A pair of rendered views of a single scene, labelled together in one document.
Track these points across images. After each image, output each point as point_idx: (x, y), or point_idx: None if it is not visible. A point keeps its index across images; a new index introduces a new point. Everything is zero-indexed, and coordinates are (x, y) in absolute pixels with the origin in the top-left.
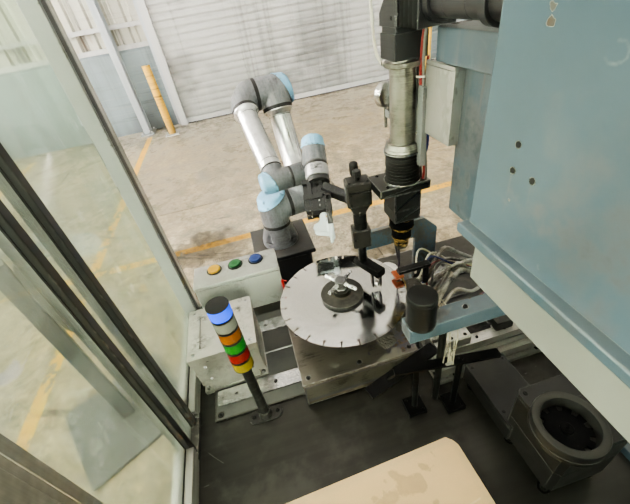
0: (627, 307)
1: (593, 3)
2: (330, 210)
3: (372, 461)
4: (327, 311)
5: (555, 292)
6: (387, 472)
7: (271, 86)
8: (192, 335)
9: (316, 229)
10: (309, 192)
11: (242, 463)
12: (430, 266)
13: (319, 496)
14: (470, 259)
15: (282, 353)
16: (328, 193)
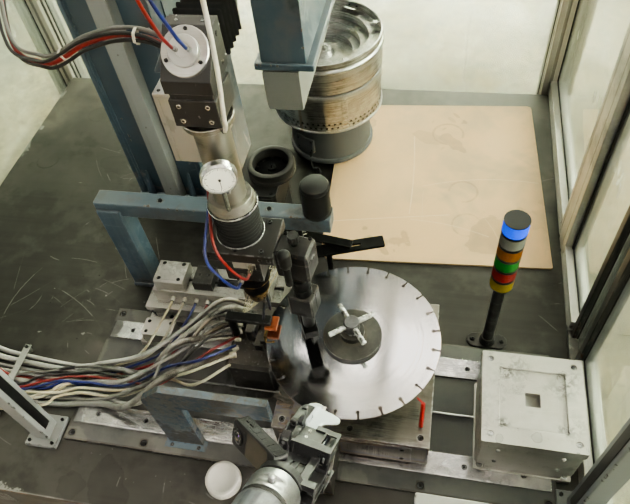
0: None
1: None
2: (301, 407)
3: (396, 266)
4: (382, 320)
5: (320, 18)
6: (388, 254)
7: None
8: (578, 402)
9: (336, 417)
10: (312, 464)
11: (518, 308)
12: (211, 348)
13: (451, 259)
14: (137, 372)
15: (449, 406)
16: (282, 436)
